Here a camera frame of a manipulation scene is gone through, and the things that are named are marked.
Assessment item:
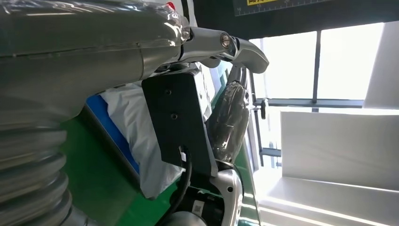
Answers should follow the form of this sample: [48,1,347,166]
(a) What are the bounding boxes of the white pillar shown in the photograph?
[363,21,399,110]

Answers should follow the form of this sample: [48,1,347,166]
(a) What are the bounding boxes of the white plastic package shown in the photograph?
[99,82,186,200]

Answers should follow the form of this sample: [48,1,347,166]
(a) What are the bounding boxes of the black knob with bolt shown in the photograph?
[253,97,270,121]

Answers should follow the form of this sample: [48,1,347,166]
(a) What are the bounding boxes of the black overhead scanner housing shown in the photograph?
[192,0,399,40]

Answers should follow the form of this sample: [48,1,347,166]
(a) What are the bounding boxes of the blue and white sign panel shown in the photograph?
[86,0,200,188]

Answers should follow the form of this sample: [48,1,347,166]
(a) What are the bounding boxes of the white ledge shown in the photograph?
[254,176,399,226]

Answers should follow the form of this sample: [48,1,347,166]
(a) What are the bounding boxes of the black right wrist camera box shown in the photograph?
[141,64,219,178]

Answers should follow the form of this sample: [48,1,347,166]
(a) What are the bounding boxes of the dark window frame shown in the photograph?
[248,29,366,168]

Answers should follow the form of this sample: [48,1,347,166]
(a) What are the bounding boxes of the black camera cable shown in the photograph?
[155,145,193,226]

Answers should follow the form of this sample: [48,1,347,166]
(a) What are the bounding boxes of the yellow warning label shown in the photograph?
[247,0,279,7]

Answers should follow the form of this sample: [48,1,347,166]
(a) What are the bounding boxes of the green conveyor belt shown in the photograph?
[59,61,260,226]

